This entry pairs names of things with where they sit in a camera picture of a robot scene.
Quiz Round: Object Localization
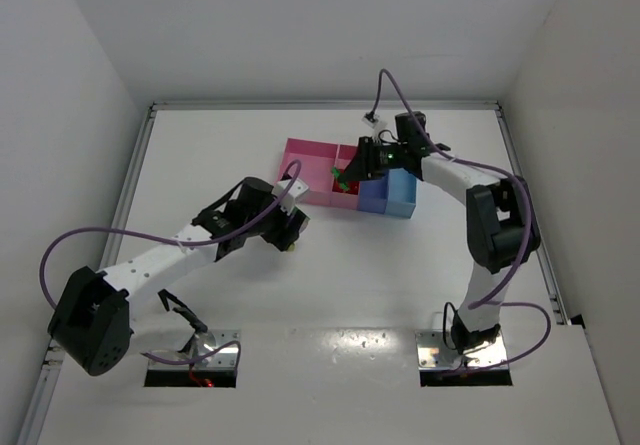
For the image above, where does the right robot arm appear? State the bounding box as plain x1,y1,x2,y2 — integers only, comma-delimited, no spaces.
336,112,540,354

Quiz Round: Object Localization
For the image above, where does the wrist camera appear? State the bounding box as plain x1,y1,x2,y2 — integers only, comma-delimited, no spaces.
272,179,309,215
362,113,388,135

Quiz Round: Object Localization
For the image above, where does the red lego brick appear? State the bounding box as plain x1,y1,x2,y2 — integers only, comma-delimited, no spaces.
333,181,360,195

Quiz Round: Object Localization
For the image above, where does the metal base plate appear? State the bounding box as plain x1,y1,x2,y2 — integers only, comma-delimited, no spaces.
145,329,242,372
416,330,509,372

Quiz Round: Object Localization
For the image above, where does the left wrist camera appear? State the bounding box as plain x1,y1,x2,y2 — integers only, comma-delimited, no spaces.
272,179,309,215

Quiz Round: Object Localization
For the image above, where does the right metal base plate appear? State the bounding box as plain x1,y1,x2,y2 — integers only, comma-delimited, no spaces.
416,330,509,372

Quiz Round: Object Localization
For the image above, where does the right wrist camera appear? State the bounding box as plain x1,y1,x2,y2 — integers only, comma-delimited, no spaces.
362,113,388,135

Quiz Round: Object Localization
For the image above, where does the pink small container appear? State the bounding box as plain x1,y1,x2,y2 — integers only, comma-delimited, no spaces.
330,145,359,210

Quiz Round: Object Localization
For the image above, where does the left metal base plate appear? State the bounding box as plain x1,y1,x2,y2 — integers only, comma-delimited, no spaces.
145,329,242,372

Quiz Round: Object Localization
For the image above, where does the dark blue container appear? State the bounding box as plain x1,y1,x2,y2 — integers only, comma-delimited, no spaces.
357,177,388,214

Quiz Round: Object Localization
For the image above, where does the light blue container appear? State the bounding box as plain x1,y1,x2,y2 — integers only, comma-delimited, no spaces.
385,169,417,219

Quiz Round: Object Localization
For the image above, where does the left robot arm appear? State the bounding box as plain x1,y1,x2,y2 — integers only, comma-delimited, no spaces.
48,175,309,376

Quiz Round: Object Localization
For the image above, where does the green lego brick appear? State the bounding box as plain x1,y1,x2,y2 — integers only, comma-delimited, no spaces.
331,167,346,190

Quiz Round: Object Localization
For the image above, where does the pink large container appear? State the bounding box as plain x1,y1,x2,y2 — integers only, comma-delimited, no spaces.
277,138,338,206

